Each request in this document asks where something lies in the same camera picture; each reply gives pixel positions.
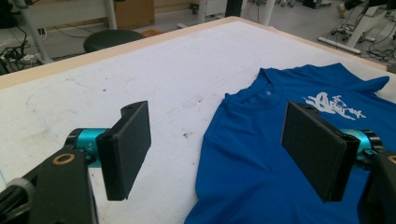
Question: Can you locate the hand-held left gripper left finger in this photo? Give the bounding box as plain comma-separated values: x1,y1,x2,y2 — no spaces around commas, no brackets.
64,100,152,202

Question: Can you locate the white stand with base bar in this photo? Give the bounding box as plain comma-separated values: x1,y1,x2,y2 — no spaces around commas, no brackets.
317,4,396,56

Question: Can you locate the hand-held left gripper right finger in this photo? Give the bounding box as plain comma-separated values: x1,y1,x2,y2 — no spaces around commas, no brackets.
280,101,385,203

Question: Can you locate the black cable bundle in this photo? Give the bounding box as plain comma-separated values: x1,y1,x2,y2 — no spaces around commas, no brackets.
0,26,32,74

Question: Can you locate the white power strip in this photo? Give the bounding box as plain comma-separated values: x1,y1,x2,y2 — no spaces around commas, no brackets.
2,53,39,63

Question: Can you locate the black round stool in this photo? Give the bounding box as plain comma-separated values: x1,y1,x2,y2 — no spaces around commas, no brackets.
83,29,146,53

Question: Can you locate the brown cardboard box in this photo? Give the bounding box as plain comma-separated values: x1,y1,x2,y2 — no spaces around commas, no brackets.
114,0,155,31

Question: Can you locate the blue t-shirt white print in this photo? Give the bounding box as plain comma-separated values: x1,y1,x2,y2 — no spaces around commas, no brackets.
184,63,396,224

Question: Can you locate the white metal stand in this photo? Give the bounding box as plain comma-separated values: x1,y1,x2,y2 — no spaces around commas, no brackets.
103,0,119,31
257,0,276,26
12,0,54,65

